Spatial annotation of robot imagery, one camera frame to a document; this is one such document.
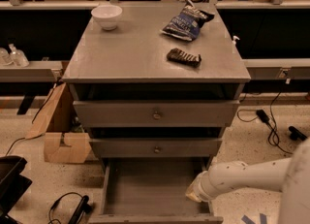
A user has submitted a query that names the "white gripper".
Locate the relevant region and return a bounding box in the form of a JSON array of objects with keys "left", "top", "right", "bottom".
[{"left": 185, "top": 171, "right": 217, "bottom": 203}]

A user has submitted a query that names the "grey bottom drawer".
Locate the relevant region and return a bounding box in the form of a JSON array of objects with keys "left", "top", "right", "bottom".
[{"left": 89, "top": 157, "right": 223, "bottom": 224}]

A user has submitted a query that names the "grey drawer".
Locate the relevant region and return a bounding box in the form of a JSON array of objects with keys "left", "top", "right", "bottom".
[
  {"left": 74, "top": 100, "right": 239, "bottom": 128},
  {"left": 89, "top": 157, "right": 223, "bottom": 224},
  {"left": 90, "top": 138, "right": 222, "bottom": 158}
]

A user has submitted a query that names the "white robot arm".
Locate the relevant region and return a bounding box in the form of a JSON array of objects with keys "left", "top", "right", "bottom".
[{"left": 185, "top": 139, "right": 310, "bottom": 224}]

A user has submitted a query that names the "grey middle drawer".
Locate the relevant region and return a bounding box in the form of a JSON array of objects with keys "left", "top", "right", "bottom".
[{"left": 90, "top": 138, "right": 222, "bottom": 158}]

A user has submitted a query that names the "grey drawer cabinet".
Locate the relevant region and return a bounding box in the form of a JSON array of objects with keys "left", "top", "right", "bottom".
[{"left": 62, "top": 1, "right": 252, "bottom": 177}]

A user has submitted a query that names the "grey top drawer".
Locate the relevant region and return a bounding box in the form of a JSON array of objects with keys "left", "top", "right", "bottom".
[{"left": 74, "top": 100, "right": 239, "bottom": 128}]

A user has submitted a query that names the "black stand foot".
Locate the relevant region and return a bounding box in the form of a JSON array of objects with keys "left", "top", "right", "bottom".
[{"left": 289, "top": 126, "right": 307, "bottom": 141}]

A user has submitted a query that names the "cardboard box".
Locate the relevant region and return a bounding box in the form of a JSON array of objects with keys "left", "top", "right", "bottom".
[{"left": 26, "top": 77, "right": 91, "bottom": 164}]

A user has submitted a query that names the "dark striped snack bar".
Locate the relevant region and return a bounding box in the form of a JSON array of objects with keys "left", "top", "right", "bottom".
[{"left": 167, "top": 48, "right": 202, "bottom": 68}]

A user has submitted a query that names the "small white pump bottle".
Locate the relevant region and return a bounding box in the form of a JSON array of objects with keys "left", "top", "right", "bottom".
[{"left": 232, "top": 35, "right": 240, "bottom": 53}]

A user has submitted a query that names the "blue chip bag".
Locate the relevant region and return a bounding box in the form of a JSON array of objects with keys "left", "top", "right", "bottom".
[{"left": 161, "top": 0, "right": 214, "bottom": 42}]

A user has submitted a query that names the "white ceramic bowl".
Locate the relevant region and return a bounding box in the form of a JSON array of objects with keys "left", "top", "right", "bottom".
[{"left": 91, "top": 4, "right": 123, "bottom": 30}]

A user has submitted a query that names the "clear sanitizer bottle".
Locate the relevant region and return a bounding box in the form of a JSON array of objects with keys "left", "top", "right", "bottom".
[{"left": 9, "top": 44, "right": 29, "bottom": 68}]

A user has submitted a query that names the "black power adapter cable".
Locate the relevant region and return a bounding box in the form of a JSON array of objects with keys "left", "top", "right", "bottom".
[{"left": 236, "top": 88, "right": 295, "bottom": 155}]

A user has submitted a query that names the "black handheld device with cable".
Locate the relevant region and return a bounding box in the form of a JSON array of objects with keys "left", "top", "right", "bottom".
[{"left": 48, "top": 192, "right": 93, "bottom": 224}]

